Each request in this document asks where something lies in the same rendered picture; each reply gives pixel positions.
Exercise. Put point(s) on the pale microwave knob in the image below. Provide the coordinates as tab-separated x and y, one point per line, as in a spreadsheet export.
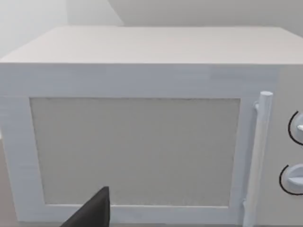
294	178
298	127

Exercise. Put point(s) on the pale microwave oven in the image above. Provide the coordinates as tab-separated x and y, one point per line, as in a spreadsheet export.
151	47

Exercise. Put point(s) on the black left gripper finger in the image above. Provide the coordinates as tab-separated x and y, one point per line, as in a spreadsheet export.
95	210

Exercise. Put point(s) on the pale microwave door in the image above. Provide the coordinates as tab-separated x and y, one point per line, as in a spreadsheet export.
135	151

